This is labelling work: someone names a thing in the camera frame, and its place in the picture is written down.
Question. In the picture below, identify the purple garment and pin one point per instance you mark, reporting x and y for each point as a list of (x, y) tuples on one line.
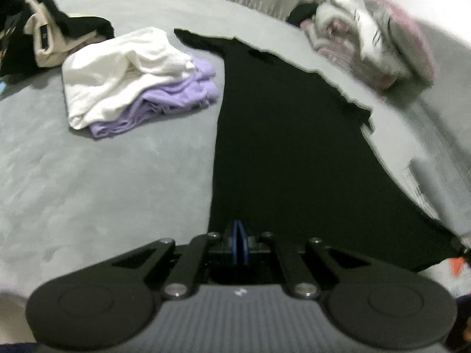
[(173, 97)]

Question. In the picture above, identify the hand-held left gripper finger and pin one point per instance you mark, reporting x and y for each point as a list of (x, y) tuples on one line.
[(235, 244), (243, 244)]

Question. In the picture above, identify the white garment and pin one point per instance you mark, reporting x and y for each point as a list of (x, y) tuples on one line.
[(110, 77)]

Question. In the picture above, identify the grey quilted blanket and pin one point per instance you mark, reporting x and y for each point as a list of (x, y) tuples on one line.
[(441, 117)]

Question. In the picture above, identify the black sweater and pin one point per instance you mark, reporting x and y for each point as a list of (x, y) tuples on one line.
[(287, 147)]

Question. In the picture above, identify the orange object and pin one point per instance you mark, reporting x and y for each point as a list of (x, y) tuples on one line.
[(457, 266)]

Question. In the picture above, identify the beige garment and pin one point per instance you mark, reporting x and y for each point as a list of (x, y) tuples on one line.
[(51, 49)]

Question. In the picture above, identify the pink grey pillow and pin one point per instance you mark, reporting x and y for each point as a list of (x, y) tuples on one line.
[(412, 33)]

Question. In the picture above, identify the black cloth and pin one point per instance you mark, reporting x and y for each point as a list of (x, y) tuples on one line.
[(300, 14)]

